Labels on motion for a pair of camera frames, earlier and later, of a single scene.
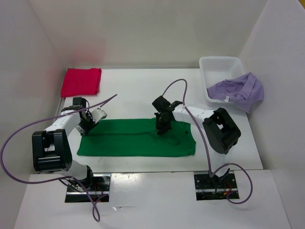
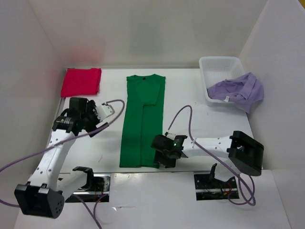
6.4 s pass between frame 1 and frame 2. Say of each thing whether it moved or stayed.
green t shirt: moved
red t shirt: stayed
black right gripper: moved
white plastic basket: stayed
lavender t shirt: stayed
